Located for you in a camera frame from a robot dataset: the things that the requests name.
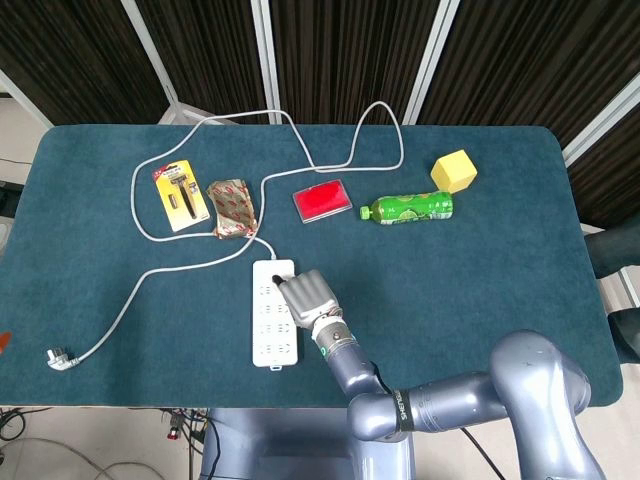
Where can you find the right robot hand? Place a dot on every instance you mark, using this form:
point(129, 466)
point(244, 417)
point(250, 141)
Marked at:
point(310, 297)

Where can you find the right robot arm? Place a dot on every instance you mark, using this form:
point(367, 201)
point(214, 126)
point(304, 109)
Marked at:
point(450, 405)

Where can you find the white power strip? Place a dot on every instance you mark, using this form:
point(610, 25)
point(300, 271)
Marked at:
point(267, 345)

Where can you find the red ink pad case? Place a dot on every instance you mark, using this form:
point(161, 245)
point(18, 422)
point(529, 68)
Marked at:
point(320, 200)

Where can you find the gold red snack packet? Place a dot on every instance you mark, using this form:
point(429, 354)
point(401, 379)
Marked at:
point(232, 210)

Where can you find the green beverage bottle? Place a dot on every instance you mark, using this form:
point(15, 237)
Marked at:
point(410, 207)

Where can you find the blue-grey robot torso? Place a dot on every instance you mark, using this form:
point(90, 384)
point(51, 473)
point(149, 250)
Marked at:
point(290, 445)

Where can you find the yellow razor blister pack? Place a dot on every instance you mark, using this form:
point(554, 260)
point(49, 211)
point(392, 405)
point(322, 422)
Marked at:
point(180, 197)

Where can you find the teal table cloth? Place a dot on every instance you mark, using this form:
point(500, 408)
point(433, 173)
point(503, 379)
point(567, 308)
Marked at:
point(475, 300)

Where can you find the red black floor connector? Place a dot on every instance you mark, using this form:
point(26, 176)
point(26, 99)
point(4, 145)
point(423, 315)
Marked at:
point(174, 427)

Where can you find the yellow foam cube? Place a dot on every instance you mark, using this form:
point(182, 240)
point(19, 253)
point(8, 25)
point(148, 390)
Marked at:
point(452, 172)

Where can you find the person in dark trousers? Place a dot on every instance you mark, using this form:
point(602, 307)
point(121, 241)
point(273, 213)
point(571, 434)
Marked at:
point(615, 250)

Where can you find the black floor device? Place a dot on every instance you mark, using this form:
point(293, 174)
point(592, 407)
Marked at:
point(9, 200)

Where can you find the white partition post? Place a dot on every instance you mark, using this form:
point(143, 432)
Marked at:
point(266, 60)
point(25, 97)
point(150, 50)
point(432, 60)
point(600, 120)

